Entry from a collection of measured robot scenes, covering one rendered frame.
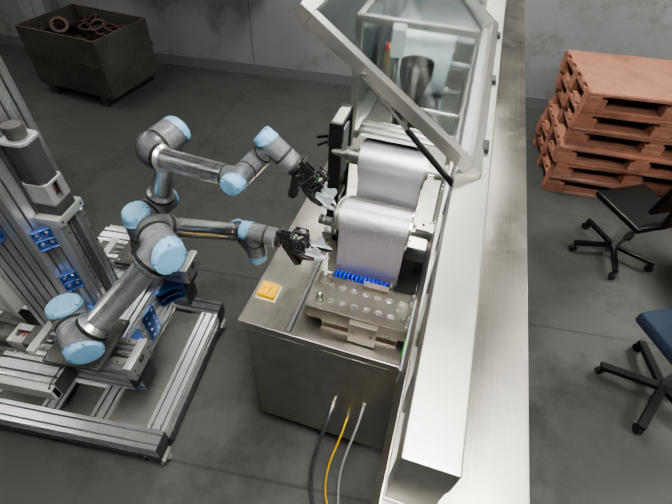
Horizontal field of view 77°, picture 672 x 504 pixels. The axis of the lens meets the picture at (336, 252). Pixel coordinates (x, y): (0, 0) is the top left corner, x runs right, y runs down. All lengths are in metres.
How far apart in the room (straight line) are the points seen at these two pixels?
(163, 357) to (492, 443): 1.89
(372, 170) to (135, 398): 1.60
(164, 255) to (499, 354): 1.01
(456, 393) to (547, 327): 2.42
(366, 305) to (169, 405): 1.19
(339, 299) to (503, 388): 0.74
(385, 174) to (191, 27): 4.39
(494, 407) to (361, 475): 1.47
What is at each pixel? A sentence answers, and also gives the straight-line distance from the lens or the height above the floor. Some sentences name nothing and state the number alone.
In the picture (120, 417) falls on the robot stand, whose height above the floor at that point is 0.21.
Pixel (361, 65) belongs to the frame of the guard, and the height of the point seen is 1.87.
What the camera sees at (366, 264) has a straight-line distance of 1.57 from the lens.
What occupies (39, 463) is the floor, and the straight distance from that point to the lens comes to 2.71.
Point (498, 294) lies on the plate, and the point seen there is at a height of 1.44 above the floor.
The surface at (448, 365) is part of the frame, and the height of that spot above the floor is 1.65.
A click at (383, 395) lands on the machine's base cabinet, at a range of 1.78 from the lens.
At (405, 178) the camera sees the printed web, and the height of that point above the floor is 1.34.
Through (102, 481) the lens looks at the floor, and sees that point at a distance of 2.54.
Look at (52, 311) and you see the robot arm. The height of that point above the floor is 1.05.
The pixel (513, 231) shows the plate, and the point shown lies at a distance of 1.31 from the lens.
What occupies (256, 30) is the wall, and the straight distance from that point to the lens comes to 5.41.
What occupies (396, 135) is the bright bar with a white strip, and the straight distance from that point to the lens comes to 1.62.
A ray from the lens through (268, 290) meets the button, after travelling 1.71.
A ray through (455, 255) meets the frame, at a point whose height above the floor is 1.65.
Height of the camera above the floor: 2.25
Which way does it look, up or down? 46 degrees down
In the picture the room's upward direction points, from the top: 3 degrees clockwise
